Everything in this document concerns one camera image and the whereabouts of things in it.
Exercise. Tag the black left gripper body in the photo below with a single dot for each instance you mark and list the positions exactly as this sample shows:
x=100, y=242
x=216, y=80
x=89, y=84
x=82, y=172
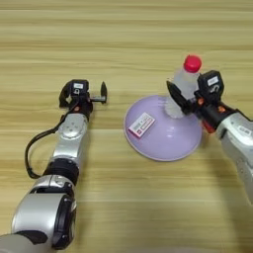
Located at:
x=82, y=105

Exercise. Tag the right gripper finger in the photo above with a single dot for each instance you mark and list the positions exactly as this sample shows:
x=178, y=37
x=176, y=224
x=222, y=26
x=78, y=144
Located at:
x=178, y=97

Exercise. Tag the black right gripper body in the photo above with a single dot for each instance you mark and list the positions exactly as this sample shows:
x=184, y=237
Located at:
x=210, y=112

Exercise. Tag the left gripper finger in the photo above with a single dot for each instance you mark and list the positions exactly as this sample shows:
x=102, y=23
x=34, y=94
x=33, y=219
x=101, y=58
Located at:
x=103, y=93
x=64, y=95

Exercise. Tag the clear bottle red cap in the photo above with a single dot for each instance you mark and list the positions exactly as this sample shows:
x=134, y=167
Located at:
x=186, y=82

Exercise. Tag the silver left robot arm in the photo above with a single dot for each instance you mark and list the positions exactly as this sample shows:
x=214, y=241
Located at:
x=69, y=145

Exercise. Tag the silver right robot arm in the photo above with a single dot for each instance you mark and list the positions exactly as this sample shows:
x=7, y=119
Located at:
x=238, y=138

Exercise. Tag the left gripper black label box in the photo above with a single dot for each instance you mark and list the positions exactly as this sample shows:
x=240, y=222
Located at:
x=79, y=87

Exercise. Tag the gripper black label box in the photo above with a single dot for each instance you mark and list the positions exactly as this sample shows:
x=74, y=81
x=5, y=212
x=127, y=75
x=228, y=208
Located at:
x=211, y=83
x=79, y=87

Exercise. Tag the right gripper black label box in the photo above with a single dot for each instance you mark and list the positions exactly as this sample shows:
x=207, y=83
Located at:
x=211, y=83

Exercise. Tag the small white pink card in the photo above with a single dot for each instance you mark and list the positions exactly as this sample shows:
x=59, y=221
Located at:
x=141, y=124

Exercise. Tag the round purple plate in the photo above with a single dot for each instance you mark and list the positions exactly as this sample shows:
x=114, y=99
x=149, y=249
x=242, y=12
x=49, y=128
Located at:
x=164, y=141

